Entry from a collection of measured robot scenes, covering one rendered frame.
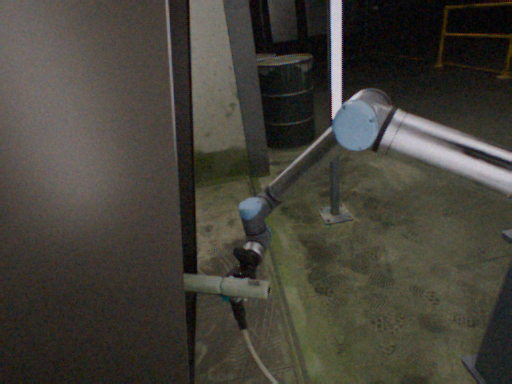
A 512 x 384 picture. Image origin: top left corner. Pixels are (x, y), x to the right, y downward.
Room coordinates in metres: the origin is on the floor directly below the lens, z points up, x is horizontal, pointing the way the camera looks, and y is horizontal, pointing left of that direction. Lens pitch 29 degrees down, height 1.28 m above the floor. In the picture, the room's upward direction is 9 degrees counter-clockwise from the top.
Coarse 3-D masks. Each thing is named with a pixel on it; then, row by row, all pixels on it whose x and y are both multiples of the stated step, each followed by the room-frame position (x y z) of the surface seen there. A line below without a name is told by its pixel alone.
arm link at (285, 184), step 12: (324, 132) 0.95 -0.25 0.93; (312, 144) 0.97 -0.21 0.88; (324, 144) 0.91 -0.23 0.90; (336, 144) 0.88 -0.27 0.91; (300, 156) 0.99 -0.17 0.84; (312, 156) 0.94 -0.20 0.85; (324, 156) 0.91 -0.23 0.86; (336, 156) 0.92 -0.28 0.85; (288, 168) 1.02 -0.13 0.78; (300, 168) 0.96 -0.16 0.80; (312, 168) 0.94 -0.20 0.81; (276, 180) 1.05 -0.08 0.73; (288, 180) 1.00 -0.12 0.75; (300, 180) 0.97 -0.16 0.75; (264, 192) 1.08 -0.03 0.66; (276, 192) 1.03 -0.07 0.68; (288, 192) 1.01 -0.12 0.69; (276, 204) 1.05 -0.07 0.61
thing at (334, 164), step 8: (328, 16) 1.77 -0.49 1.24; (328, 24) 1.77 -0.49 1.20; (328, 32) 1.77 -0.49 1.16; (328, 40) 1.77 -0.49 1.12; (328, 48) 1.78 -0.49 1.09; (328, 56) 1.78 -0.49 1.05; (328, 64) 1.78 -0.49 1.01; (328, 72) 1.78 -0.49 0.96; (328, 80) 1.78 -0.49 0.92; (328, 88) 1.79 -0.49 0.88; (328, 96) 1.79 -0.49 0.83; (336, 160) 1.75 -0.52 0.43; (336, 168) 1.75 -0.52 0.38; (336, 176) 1.75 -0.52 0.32; (336, 184) 1.75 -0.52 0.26; (336, 192) 1.75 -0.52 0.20; (336, 200) 1.75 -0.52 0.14; (336, 208) 1.75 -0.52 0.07
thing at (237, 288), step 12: (192, 276) 0.76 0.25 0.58; (204, 276) 0.75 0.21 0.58; (192, 288) 0.72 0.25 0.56; (204, 288) 0.71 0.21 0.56; (216, 288) 0.70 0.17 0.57; (228, 288) 0.68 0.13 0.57; (240, 288) 0.67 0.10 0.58; (252, 288) 0.66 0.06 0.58; (264, 288) 0.65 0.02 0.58; (240, 300) 0.68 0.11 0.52; (240, 312) 0.68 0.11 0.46; (240, 324) 0.69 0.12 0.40
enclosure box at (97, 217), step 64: (0, 0) 0.32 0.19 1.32; (64, 0) 0.32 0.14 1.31; (128, 0) 0.33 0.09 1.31; (0, 64) 0.32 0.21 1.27; (64, 64) 0.32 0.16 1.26; (128, 64) 0.32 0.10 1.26; (0, 128) 0.31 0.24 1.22; (64, 128) 0.32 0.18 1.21; (128, 128) 0.32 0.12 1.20; (192, 128) 0.92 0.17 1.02; (0, 192) 0.31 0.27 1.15; (64, 192) 0.31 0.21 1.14; (128, 192) 0.32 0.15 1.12; (192, 192) 0.91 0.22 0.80; (0, 256) 0.31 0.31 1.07; (64, 256) 0.31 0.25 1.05; (128, 256) 0.32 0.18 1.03; (192, 256) 0.90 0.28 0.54; (0, 320) 0.30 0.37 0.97; (64, 320) 0.31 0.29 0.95; (128, 320) 0.31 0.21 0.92; (192, 320) 0.68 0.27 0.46
